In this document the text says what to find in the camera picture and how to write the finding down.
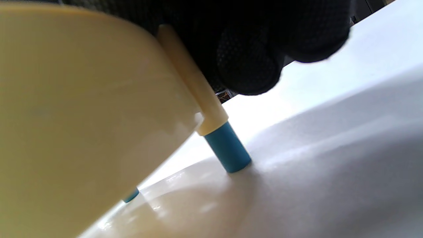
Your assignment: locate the person's right hand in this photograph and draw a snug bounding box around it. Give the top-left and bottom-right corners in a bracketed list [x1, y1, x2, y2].
[63, 0, 351, 96]

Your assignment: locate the yellow round tap bench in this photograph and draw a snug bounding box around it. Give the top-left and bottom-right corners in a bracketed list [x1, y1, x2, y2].
[0, 2, 252, 238]

